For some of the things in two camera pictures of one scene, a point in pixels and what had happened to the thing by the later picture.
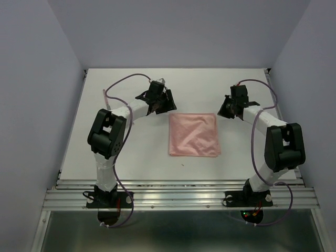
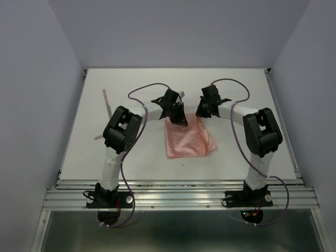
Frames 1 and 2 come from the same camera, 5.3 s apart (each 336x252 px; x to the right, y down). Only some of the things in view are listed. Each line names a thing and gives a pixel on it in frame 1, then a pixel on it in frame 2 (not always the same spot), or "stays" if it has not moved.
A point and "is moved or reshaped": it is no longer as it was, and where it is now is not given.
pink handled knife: (107, 105) stays
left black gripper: (169, 106) to (180, 119)
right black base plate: (248, 199) stays
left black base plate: (109, 199) stays
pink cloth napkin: (193, 134) is moved or reshaped
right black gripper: (222, 112) to (199, 112)
